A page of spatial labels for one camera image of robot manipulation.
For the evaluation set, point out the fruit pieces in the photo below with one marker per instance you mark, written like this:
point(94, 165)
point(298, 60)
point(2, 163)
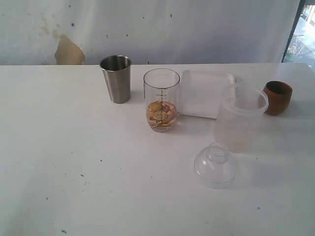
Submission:
point(161, 115)

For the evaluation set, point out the clear graduated shaker cup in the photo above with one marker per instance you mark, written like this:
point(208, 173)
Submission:
point(161, 84)

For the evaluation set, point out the stainless steel cup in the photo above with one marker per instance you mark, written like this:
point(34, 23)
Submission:
point(116, 71)

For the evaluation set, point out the clear shaker lid dome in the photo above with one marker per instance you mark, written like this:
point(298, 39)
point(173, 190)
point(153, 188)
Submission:
point(214, 166)

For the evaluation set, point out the brown wooden cup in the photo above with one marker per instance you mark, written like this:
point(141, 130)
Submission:
point(279, 96)

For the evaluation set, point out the white rectangular tray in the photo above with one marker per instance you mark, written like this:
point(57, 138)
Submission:
point(200, 92)

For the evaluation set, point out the translucent plastic container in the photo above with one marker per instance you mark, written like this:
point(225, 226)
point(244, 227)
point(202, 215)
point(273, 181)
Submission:
point(240, 110)

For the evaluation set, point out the window frame dark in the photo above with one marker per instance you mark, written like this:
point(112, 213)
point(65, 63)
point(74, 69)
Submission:
point(295, 22)

